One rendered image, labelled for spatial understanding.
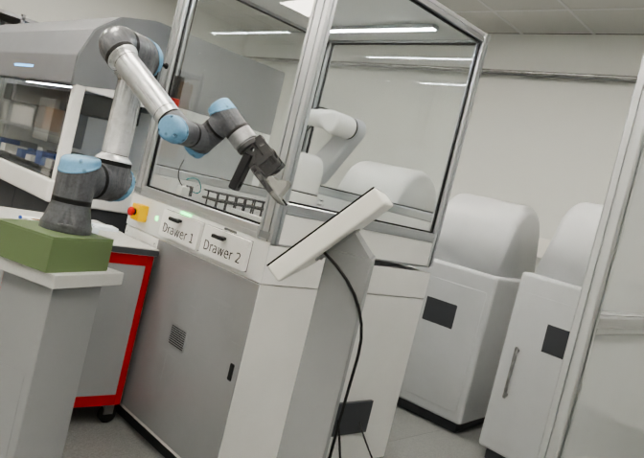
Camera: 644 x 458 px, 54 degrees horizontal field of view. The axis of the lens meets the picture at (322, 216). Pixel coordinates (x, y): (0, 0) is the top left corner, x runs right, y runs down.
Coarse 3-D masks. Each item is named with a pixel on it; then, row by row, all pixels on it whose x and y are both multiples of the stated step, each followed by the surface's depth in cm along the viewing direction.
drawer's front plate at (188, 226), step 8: (168, 216) 261; (176, 216) 257; (184, 216) 254; (160, 224) 265; (168, 224) 261; (176, 224) 256; (184, 224) 252; (192, 224) 248; (200, 224) 244; (160, 232) 264; (168, 232) 260; (184, 232) 251; (192, 232) 247; (200, 232) 245; (176, 240) 254; (184, 240) 250; (192, 240) 246; (192, 248) 246
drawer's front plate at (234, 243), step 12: (204, 228) 242; (216, 228) 237; (204, 240) 241; (216, 240) 235; (228, 240) 230; (240, 240) 225; (204, 252) 239; (216, 252) 234; (228, 252) 229; (240, 252) 224; (228, 264) 228; (240, 264) 223
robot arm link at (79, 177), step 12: (72, 156) 188; (84, 156) 193; (60, 168) 187; (72, 168) 186; (84, 168) 187; (96, 168) 190; (60, 180) 186; (72, 180) 186; (84, 180) 188; (96, 180) 191; (108, 180) 196; (60, 192) 186; (72, 192) 186; (84, 192) 188; (96, 192) 193
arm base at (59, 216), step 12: (60, 204) 186; (72, 204) 187; (84, 204) 189; (48, 216) 186; (60, 216) 185; (72, 216) 186; (84, 216) 189; (48, 228) 185; (60, 228) 185; (72, 228) 186; (84, 228) 189
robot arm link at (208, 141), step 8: (200, 128) 183; (208, 128) 186; (208, 136) 186; (216, 136) 187; (200, 144) 184; (208, 144) 187; (216, 144) 190; (192, 152) 189; (200, 152) 189; (208, 152) 192
